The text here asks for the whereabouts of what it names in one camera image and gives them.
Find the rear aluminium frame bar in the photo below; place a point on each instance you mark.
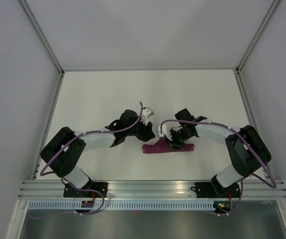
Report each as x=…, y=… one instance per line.
x=149, y=69

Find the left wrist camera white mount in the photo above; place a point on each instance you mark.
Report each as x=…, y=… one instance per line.
x=147, y=113

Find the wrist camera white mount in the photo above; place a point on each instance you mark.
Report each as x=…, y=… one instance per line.
x=147, y=113
x=164, y=132

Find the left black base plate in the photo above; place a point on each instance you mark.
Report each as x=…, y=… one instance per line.
x=90, y=190

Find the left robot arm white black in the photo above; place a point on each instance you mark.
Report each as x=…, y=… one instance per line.
x=63, y=152

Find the left aluminium frame post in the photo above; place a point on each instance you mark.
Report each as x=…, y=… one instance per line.
x=40, y=34

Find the purple cloth napkin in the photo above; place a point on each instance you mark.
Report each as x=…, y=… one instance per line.
x=162, y=146

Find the right aluminium frame post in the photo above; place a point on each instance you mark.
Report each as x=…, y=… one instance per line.
x=260, y=30

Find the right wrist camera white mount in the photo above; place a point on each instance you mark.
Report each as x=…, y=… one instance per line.
x=164, y=132

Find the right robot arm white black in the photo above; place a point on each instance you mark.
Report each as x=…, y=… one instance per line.
x=246, y=149

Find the aluminium frame post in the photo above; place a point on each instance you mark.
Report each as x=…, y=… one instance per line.
x=260, y=30
x=40, y=34

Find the aluminium mounting rail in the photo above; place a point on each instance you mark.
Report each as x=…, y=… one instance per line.
x=151, y=190

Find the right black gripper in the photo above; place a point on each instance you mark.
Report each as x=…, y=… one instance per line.
x=174, y=145

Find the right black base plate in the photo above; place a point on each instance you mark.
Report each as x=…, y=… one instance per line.
x=208, y=190

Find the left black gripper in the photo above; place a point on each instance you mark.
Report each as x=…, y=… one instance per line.
x=147, y=133

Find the white slotted cable duct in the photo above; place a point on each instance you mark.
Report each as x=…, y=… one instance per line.
x=123, y=205

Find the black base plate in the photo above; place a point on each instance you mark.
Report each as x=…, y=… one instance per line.
x=90, y=190
x=208, y=190

